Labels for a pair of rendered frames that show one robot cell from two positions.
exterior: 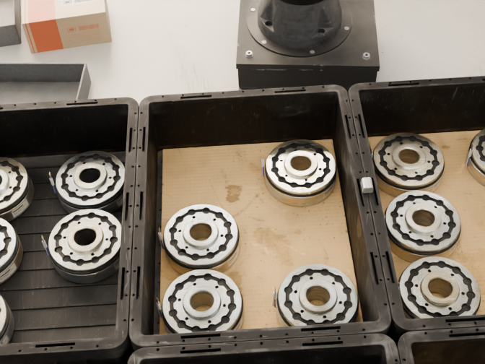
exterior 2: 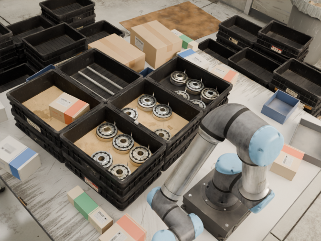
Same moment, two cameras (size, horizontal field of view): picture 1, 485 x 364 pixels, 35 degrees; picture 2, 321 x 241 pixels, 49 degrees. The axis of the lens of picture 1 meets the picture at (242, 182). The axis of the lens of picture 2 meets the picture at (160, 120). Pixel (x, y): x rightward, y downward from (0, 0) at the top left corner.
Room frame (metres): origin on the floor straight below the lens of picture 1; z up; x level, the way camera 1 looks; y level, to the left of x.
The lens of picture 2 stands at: (1.37, -1.06, 2.13)
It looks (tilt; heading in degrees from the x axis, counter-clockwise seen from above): 45 degrees down; 125
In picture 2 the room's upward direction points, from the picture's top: 7 degrees clockwise
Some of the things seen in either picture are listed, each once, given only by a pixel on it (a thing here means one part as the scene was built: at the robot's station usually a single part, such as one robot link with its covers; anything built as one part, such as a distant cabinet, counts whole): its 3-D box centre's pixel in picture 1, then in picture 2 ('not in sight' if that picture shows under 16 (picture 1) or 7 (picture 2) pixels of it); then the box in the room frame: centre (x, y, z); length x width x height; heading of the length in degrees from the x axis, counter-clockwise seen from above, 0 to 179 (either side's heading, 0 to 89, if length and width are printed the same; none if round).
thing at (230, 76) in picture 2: not in sight; (222, 77); (0.62, 0.69, 0.74); 0.16 x 0.12 x 0.07; 7
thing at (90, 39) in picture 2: not in sight; (97, 50); (-0.63, 0.73, 0.31); 0.40 x 0.30 x 0.34; 85
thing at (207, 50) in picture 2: not in sight; (213, 63); (0.18, 1.42, 0.26); 0.40 x 0.30 x 0.23; 175
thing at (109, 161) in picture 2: not in sight; (101, 159); (0.61, -0.39, 0.86); 0.10 x 0.10 x 0.01
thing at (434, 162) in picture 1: (408, 159); (140, 154); (0.72, -0.24, 0.86); 0.10 x 0.10 x 0.01
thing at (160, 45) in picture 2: not in sight; (155, 43); (0.10, 0.61, 0.78); 0.30 x 0.22 x 0.16; 167
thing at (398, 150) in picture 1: (408, 157); (140, 153); (0.72, -0.24, 0.86); 0.05 x 0.05 x 0.01
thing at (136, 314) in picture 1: (250, 204); (155, 108); (0.61, -0.01, 0.92); 0.40 x 0.30 x 0.02; 1
